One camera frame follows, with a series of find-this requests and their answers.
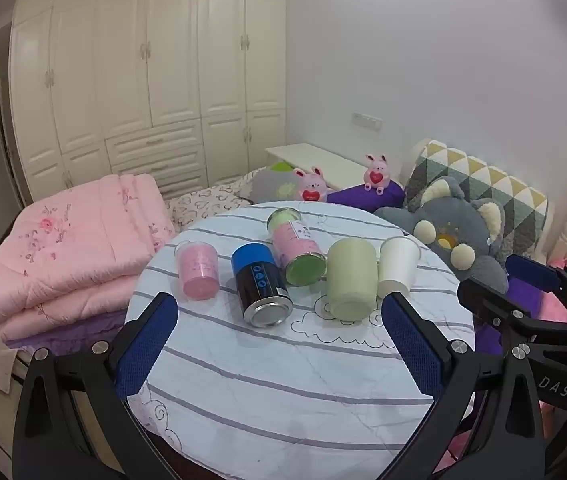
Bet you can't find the purple blanket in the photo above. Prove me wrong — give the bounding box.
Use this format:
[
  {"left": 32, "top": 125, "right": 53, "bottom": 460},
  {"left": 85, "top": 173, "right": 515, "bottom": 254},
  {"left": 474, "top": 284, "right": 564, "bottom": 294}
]
[{"left": 6, "top": 310, "right": 129, "bottom": 350}]

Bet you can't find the pink plastic cup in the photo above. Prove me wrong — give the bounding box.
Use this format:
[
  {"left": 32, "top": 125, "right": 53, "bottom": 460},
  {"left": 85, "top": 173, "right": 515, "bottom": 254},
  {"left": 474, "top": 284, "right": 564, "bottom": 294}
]
[{"left": 173, "top": 241, "right": 220, "bottom": 302}]

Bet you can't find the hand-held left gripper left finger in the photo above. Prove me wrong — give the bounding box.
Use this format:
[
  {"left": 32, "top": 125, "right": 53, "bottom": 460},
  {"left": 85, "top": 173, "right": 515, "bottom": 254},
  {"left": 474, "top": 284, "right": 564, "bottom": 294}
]
[{"left": 12, "top": 291, "right": 199, "bottom": 480}]

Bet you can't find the purple pillow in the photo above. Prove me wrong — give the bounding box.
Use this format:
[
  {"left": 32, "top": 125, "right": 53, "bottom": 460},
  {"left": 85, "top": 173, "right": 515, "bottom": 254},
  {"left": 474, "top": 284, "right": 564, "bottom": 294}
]
[{"left": 327, "top": 180, "right": 407, "bottom": 213}]

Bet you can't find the heart print bed sheet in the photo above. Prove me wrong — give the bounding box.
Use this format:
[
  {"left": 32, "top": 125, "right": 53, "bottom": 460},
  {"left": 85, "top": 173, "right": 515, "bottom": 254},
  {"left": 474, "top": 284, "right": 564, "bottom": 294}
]
[{"left": 163, "top": 182, "right": 254, "bottom": 235}]

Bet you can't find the blue and black can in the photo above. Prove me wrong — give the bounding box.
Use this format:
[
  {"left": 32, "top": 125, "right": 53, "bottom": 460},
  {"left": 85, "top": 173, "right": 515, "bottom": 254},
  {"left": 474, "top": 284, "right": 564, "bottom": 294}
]
[{"left": 231, "top": 242, "right": 293, "bottom": 329}]

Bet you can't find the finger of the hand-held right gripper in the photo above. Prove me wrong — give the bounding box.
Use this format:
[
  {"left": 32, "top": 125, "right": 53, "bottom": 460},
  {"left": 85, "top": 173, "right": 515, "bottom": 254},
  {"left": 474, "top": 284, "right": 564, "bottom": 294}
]
[
  {"left": 457, "top": 277, "right": 567, "bottom": 357},
  {"left": 506, "top": 254, "right": 567, "bottom": 328}
]

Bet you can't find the pink bunny plush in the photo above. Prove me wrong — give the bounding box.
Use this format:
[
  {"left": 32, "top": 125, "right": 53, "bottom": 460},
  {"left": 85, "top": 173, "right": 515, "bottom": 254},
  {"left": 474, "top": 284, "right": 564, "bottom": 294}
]
[
  {"left": 292, "top": 166, "right": 328, "bottom": 202},
  {"left": 362, "top": 153, "right": 391, "bottom": 196}
]

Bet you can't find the pale green cup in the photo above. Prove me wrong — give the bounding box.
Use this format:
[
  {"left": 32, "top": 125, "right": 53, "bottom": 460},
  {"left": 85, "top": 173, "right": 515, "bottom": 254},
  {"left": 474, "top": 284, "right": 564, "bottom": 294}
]
[{"left": 326, "top": 238, "right": 379, "bottom": 322}]

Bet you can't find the cream wardrobe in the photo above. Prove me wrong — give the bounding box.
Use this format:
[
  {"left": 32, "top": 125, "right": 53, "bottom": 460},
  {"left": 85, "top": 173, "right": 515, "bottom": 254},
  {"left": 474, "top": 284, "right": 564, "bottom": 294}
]
[{"left": 8, "top": 0, "right": 288, "bottom": 206}]

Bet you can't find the white paper cup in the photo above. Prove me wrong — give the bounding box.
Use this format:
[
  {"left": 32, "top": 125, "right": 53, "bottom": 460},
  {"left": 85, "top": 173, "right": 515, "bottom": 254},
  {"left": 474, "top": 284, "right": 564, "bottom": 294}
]
[{"left": 377, "top": 236, "right": 421, "bottom": 298}]

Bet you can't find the grey pillow with green patch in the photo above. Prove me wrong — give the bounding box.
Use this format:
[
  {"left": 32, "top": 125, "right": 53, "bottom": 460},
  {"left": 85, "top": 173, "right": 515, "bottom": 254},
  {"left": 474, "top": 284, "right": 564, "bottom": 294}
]
[{"left": 236, "top": 162, "right": 309, "bottom": 206}]

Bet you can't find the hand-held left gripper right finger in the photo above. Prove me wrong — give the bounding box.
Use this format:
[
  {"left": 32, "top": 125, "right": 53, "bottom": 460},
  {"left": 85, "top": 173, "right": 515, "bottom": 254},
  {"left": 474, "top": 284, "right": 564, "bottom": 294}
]
[{"left": 373, "top": 291, "right": 550, "bottom": 480}]

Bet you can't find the grey plush bear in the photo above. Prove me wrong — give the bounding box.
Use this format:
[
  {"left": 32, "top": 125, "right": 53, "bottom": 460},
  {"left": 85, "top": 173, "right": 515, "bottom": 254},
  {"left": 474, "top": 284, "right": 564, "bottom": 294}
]
[{"left": 374, "top": 177, "right": 509, "bottom": 296}]

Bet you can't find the white wall socket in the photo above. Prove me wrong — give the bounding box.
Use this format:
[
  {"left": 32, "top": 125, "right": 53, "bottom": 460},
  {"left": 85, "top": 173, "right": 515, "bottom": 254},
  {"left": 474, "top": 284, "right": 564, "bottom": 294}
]
[{"left": 352, "top": 112, "right": 383, "bottom": 131}]

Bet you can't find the folded pink floral quilt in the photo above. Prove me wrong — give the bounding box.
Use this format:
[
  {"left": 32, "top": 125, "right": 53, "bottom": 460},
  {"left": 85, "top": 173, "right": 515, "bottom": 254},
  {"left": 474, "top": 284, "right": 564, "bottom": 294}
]
[{"left": 0, "top": 173, "right": 179, "bottom": 343}]

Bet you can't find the white low table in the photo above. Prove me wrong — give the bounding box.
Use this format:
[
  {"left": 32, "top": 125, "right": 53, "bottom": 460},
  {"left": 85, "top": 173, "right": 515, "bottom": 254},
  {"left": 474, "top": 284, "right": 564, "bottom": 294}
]
[{"left": 264, "top": 142, "right": 371, "bottom": 191}]

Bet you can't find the triangle pattern pillow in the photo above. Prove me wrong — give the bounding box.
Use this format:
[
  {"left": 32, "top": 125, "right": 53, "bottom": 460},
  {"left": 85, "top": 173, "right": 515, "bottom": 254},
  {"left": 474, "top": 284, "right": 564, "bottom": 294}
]
[{"left": 403, "top": 140, "right": 549, "bottom": 261}]

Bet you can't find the pink canister with green ends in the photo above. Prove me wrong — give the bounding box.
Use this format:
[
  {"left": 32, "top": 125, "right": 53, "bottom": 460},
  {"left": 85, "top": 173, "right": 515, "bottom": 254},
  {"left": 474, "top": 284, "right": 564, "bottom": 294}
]
[{"left": 267, "top": 207, "right": 327, "bottom": 287}]

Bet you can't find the striped white tablecloth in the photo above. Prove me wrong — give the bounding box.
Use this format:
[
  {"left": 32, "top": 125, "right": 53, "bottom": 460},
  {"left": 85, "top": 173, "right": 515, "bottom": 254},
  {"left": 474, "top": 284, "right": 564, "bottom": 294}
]
[{"left": 126, "top": 201, "right": 477, "bottom": 480}]

